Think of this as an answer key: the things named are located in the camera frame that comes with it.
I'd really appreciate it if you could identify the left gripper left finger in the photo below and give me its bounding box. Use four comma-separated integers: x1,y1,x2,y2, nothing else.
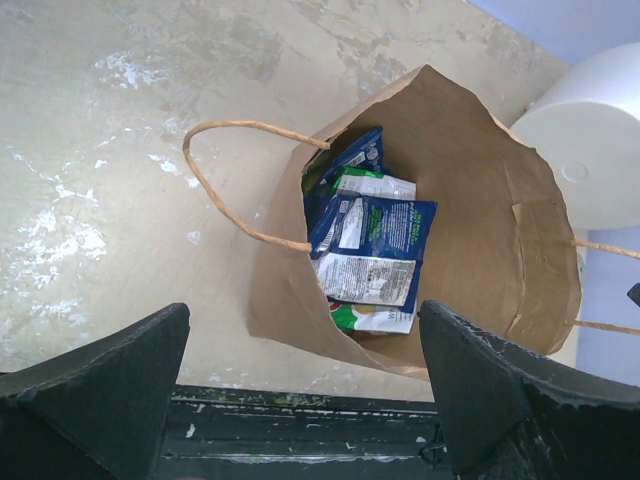
1,303,190,479

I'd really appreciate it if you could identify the white cylindrical container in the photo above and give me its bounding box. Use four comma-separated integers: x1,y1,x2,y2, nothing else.
511,43,639,230

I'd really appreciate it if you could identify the black aluminium frame rail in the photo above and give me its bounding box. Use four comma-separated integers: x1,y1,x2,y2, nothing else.
153,385,453,479

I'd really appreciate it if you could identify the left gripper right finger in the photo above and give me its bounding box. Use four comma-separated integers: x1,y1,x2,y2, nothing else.
419,301,639,479

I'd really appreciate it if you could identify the green Chuba chips bag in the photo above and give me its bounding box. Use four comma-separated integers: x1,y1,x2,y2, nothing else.
328,299,417,335

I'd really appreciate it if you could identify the brown paper bag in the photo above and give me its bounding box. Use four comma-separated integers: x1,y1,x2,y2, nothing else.
248,66,581,377

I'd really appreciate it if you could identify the blue white snack packet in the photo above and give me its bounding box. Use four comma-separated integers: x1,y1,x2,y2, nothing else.
309,194,438,313

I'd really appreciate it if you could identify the green tea candy bag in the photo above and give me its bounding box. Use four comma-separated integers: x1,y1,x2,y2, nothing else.
333,167,416,200

